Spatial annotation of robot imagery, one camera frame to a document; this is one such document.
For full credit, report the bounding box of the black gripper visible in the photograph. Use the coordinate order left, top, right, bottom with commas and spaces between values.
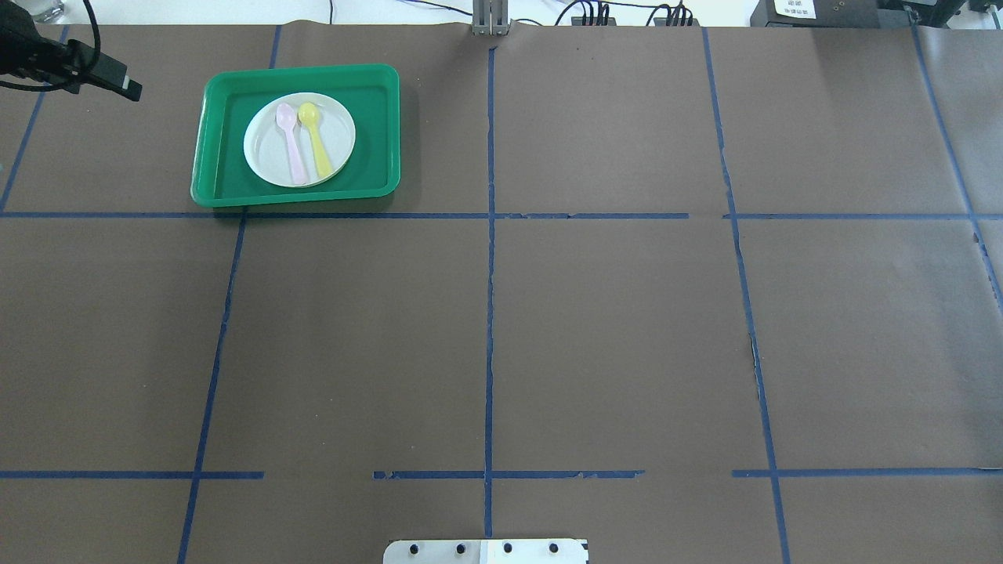
1, 8, 143, 101

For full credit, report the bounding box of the white round plate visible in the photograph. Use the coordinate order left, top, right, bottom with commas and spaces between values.
243, 92, 356, 189

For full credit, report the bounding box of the pink plastic spoon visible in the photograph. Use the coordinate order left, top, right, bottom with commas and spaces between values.
276, 101, 309, 186

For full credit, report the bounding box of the yellow plastic spoon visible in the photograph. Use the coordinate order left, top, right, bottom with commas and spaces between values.
298, 101, 333, 179

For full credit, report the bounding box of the green plastic tray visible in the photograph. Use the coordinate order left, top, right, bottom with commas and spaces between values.
190, 63, 401, 208

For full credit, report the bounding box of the black power strip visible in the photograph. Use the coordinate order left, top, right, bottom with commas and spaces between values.
570, 3, 617, 27
647, 3, 699, 27

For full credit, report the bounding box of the black power strip right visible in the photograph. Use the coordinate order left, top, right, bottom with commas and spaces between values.
647, 3, 699, 27

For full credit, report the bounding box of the black box with label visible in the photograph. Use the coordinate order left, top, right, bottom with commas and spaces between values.
749, 1, 912, 29

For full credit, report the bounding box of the grey metal camera post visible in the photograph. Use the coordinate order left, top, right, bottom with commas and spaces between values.
472, 0, 512, 36

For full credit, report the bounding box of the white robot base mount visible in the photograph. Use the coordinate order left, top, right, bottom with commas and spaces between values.
382, 538, 590, 563

